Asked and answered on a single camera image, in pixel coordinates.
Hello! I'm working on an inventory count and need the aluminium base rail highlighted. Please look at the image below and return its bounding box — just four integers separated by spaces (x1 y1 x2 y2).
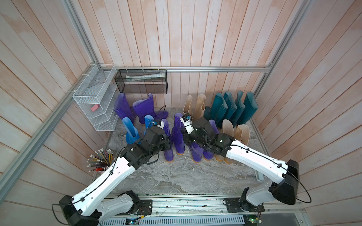
71 193 306 219

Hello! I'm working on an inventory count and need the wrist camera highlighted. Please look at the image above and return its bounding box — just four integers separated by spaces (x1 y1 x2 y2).
180 113 194 134
153 120 164 129

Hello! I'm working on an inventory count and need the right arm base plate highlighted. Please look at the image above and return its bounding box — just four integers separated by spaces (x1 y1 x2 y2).
222 197 265 213

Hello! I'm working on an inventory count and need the large blue boot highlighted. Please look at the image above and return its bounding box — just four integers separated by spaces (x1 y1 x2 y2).
143 115 154 136

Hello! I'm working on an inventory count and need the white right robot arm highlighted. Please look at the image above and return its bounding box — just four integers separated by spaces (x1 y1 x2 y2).
180 114 299 212

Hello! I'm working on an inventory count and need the pink eraser block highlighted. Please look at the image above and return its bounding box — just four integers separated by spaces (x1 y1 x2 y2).
90 104 100 112

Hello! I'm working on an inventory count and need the large purple boot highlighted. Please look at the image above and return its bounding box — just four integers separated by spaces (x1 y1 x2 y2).
203 119 219 161

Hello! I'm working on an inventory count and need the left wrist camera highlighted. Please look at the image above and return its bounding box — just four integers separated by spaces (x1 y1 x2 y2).
153 120 164 129

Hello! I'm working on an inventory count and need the black mesh wall basket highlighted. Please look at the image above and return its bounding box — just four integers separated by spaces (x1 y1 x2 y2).
115 69 168 95

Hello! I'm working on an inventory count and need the white wire wall shelf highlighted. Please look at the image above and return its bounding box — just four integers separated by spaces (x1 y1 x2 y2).
73 64 119 131

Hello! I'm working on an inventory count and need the small blue boot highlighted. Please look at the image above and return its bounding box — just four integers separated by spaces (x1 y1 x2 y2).
122 117 140 144

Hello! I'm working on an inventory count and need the vented grille strip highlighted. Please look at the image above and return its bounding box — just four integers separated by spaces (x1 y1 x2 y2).
100 215 245 226

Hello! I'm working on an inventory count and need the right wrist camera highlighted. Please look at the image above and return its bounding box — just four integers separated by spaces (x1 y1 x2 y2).
180 113 194 134

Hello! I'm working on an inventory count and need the pencil bundle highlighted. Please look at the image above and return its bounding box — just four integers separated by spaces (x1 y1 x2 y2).
86 148 116 172

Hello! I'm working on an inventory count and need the large beige boot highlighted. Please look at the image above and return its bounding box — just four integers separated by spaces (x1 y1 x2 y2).
233 124 250 146

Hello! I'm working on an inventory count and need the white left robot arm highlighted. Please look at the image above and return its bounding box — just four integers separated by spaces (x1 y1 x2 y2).
58 126 171 226

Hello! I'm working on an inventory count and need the lilac purple boot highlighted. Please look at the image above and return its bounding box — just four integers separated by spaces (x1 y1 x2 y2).
161 119 174 163
189 143 204 163

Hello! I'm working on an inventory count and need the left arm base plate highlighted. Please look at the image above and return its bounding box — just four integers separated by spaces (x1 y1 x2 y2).
126 199 153 216

